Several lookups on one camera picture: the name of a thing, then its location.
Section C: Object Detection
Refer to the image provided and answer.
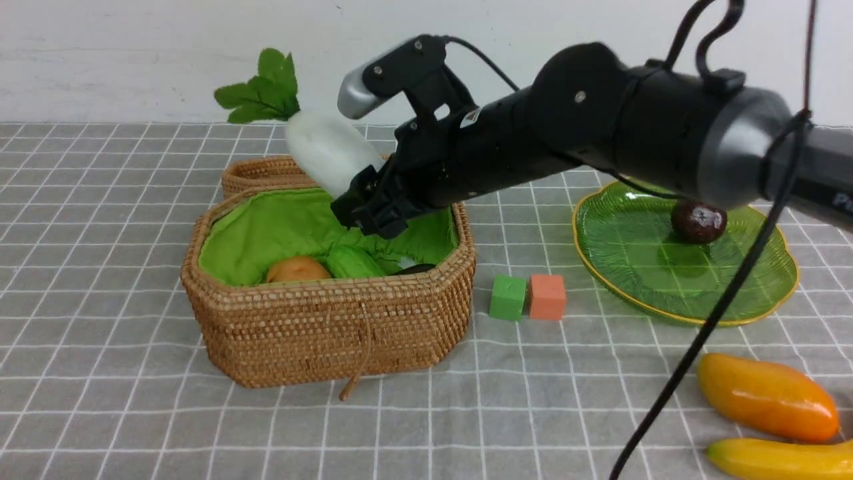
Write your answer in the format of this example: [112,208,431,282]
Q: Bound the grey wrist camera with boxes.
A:
[337,34,476,125]

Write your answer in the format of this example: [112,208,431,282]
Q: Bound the orange yellow mango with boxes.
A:
[696,353,840,443]

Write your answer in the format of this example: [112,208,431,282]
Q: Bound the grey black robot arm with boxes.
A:
[331,35,794,238]

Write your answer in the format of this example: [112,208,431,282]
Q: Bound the green foam cube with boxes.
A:
[488,275,528,321]

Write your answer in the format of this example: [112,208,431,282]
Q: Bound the green cucumber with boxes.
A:
[326,244,387,279]

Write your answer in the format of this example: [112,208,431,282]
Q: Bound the purple eggplant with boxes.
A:
[393,263,436,275]

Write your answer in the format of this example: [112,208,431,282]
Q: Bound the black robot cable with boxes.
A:
[440,0,819,480]

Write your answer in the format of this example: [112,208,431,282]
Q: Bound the brown potato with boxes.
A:
[265,255,333,283]

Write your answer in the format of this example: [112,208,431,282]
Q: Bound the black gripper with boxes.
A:
[330,93,580,239]

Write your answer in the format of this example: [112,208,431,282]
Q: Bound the dark purple mangosteen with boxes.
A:
[670,199,728,244]

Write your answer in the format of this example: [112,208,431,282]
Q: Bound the white radish green leaves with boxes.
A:
[213,47,386,199]

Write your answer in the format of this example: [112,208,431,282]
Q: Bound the green glass leaf plate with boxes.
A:
[572,182,765,326]

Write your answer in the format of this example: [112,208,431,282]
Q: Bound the orange foam cube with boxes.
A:
[529,274,567,321]

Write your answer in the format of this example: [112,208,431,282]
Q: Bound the woven rattan basket lid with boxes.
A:
[221,155,317,199]

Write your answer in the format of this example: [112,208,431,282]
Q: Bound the yellow banana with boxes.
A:
[706,438,852,479]

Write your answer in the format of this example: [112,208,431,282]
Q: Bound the woven rattan basket green lining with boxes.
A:
[181,186,477,388]

